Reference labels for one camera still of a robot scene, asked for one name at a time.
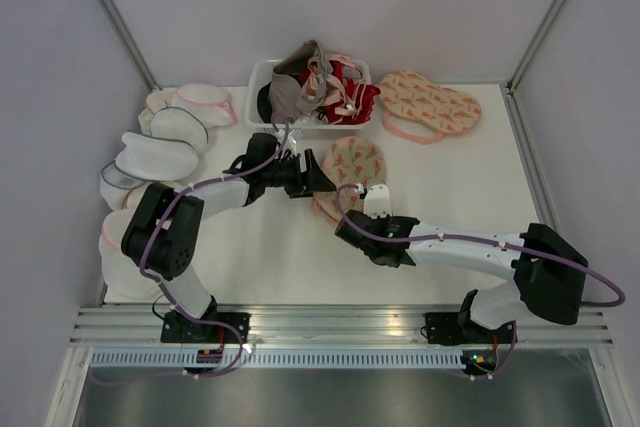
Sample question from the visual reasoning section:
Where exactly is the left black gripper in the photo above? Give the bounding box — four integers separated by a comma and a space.
262, 150, 335, 199

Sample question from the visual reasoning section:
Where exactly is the floral mesh laundry bag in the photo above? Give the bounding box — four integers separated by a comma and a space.
311, 136, 387, 226

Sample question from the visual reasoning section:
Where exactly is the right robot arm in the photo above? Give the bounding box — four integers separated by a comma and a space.
335, 210, 588, 346

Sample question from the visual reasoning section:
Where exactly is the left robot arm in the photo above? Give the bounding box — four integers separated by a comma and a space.
120, 133, 336, 343

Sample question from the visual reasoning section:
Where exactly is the red bra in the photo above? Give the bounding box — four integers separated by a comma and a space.
316, 57, 381, 126

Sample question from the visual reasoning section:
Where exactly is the black bra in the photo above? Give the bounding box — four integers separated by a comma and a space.
256, 83, 273, 123

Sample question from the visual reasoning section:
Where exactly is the pink bra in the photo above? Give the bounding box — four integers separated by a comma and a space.
302, 52, 367, 125

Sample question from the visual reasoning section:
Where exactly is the taupe bra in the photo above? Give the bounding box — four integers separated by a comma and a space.
269, 39, 332, 120

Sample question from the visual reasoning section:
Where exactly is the pink trimmed white mesh bag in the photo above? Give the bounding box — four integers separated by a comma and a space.
171, 83, 238, 128

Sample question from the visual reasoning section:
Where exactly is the grey trimmed white mesh bag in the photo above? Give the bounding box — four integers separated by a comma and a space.
150, 107, 209, 155

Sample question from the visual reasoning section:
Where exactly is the large white mesh bag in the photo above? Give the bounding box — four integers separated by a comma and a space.
115, 132, 200, 181

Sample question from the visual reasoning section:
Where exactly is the cream round laundry bag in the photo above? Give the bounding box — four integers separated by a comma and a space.
138, 88, 175, 135

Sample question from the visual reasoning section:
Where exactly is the beige bag with bra print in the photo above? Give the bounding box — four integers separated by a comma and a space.
122, 186, 146, 209

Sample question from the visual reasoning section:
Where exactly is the blue trimmed mesh bag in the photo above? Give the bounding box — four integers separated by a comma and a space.
99, 161, 144, 211

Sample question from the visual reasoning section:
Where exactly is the front pink trimmed mesh bag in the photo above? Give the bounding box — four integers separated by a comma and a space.
98, 209, 159, 300

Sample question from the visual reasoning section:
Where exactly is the white plastic basket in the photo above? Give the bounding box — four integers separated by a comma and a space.
244, 59, 373, 139

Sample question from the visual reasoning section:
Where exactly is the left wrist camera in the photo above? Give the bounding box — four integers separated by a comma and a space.
277, 129, 304, 156

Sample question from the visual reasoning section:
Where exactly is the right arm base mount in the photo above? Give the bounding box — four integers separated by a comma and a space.
420, 312, 515, 347

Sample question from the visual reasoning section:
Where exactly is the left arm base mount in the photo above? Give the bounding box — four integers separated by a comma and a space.
160, 312, 250, 344

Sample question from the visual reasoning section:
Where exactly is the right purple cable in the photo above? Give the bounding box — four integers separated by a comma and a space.
333, 182, 627, 382

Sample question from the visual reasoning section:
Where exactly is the white slotted cable duct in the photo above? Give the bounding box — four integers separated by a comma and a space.
90, 348, 464, 370

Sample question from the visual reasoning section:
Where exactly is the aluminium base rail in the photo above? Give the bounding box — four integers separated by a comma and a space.
69, 84, 615, 348

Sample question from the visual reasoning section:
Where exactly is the left aluminium frame post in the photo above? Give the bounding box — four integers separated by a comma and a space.
98, 0, 159, 91

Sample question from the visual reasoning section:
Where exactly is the aluminium frame post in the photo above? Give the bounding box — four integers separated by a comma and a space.
98, 0, 159, 91
505, 0, 569, 96

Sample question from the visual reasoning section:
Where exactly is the right aluminium frame post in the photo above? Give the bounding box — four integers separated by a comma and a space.
505, 0, 569, 96

